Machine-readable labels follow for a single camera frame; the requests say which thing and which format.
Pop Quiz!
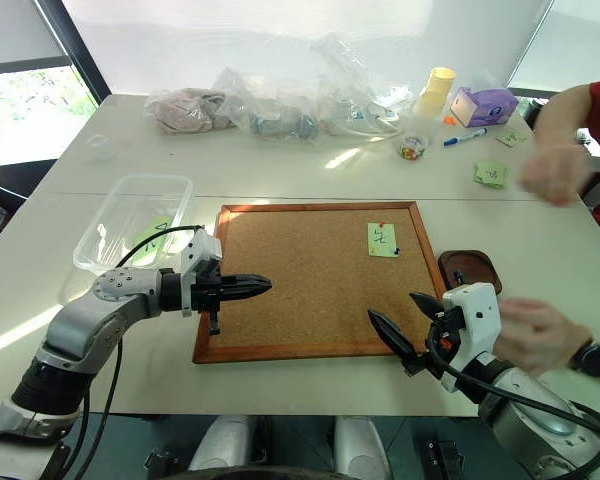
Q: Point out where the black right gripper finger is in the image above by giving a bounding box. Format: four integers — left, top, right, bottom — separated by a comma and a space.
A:
367, 308, 417, 362
409, 292, 445, 320

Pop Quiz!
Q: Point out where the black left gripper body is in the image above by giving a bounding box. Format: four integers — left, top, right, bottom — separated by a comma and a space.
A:
190, 258, 232, 336

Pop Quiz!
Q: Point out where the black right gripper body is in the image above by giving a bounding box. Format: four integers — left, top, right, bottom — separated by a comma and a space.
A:
403, 304, 465, 377

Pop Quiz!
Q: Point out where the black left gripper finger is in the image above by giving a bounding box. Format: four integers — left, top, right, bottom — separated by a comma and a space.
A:
220, 272, 273, 289
220, 286, 273, 305

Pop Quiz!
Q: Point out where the wood-framed cork board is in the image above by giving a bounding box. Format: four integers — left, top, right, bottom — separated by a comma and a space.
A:
192, 201, 449, 365

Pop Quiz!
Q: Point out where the crumpled green sticky note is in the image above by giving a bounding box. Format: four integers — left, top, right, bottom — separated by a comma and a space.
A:
471, 158, 510, 190

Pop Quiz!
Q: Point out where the cup of coloured pins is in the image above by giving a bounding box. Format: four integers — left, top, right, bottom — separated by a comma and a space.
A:
398, 131, 429, 163

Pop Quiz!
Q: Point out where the flat green sticky note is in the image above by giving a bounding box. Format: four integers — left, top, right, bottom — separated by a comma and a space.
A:
494, 128, 529, 149

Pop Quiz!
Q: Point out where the person's left hand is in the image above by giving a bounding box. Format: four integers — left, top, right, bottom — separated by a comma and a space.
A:
493, 297, 590, 377

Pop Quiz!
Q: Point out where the person's right hand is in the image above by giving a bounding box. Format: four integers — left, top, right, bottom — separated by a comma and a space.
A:
515, 143, 593, 207

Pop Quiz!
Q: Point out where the dark brown wooden tray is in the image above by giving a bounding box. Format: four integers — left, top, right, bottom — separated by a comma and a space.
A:
438, 249, 503, 297

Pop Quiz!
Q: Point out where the white rounded robot leg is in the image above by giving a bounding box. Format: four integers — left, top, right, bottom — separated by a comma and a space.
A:
188, 414, 257, 472
333, 414, 392, 480

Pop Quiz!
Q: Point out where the clear plastic container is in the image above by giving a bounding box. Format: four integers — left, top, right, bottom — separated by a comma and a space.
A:
73, 172, 195, 276

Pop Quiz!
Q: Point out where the black wristwatch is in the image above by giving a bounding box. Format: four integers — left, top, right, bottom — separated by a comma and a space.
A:
569, 337, 600, 380

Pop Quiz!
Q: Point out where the plastic bag with grey items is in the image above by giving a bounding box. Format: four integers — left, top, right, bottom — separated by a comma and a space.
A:
213, 66, 324, 145

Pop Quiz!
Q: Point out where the blue whiteboard marker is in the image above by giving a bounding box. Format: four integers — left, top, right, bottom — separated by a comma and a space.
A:
442, 127, 488, 148

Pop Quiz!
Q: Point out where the plastic bag with pink cloth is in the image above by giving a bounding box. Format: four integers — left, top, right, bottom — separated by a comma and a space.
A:
143, 86, 234, 136

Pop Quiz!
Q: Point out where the small clear plastic cup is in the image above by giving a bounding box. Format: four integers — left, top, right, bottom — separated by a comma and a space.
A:
86, 133, 114, 163

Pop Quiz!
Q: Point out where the purple tissue box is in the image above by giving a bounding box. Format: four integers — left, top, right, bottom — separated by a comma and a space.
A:
448, 86, 520, 129

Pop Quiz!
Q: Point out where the stack of yellow cups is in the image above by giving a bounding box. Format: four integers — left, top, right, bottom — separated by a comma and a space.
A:
413, 66, 458, 120

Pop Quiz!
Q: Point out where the large clear plastic bag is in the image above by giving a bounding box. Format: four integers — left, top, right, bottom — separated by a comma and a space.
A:
309, 31, 414, 140

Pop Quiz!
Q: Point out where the dark chair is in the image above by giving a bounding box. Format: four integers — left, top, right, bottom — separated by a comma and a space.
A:
0, 167, 30, 247

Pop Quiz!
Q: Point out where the black window pillar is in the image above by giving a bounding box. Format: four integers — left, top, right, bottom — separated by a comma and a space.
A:
59, 0, 113, 107

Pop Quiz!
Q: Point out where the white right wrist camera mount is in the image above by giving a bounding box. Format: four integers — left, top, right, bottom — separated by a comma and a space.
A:
439, 282, 502, 394

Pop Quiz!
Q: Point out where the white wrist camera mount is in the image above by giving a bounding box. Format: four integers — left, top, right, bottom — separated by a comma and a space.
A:
439, 282, 502, 394
179, 229, 224, 319

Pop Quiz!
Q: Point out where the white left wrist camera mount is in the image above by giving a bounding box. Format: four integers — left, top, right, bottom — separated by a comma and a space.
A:
179, 229, 224, 319

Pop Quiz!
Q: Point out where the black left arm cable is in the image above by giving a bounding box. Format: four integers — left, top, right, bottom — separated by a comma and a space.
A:
59, 224, 206, 480

